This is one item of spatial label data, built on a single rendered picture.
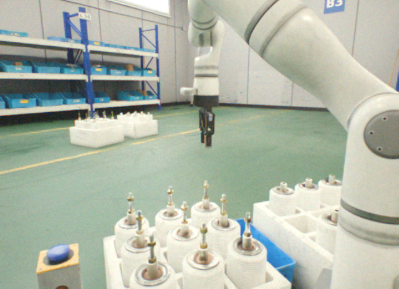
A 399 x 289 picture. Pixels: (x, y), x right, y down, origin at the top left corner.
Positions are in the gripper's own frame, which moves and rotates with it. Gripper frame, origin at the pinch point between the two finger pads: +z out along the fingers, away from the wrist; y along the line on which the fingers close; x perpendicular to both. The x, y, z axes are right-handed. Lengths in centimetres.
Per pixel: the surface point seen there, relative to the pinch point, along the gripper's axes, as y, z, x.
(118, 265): -14.9, 29.1, 25.8
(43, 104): 410, 17, 195
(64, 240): 31, 47, 54
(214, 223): -11.5, 21.6, -0.4
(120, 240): -9.6, 25.0, 25.9
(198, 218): -3.7, 23.9, 3.0
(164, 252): -10.7, 29.6, 13.8
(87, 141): 208, 41, 84
